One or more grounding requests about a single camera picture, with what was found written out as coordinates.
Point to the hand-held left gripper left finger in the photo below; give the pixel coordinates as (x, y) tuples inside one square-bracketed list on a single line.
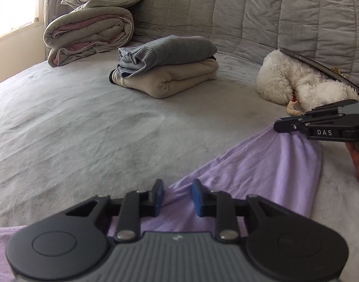
[(159, 196)]

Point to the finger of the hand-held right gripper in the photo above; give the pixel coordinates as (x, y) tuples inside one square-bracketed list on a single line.
[(288, 125)]

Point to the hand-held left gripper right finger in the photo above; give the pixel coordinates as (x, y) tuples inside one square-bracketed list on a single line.
[(197, 196)]

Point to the purple pants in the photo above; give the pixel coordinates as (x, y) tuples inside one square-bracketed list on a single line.
[(256, 176)]

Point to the white plush toy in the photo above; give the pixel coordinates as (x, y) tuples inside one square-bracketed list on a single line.
[(279, 82)]

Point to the grey bed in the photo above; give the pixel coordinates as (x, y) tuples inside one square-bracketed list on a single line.
[(109, 129)]

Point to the folded beige garment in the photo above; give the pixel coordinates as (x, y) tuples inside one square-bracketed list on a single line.
[(173, 79)]

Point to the grey quilted headboard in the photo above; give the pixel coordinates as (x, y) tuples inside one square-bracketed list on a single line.
[(256, 11)]

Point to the folded black cloth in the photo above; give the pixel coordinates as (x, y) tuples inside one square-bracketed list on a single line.
[(111, 76)]

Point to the folded grey sweater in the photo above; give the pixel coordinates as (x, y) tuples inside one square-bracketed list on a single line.
[(173, 50)]

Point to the folded grey pink quilt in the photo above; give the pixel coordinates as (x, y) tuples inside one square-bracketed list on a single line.
[(88, 29)]

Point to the window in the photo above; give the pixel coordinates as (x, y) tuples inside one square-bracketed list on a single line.
[(12, 6)]

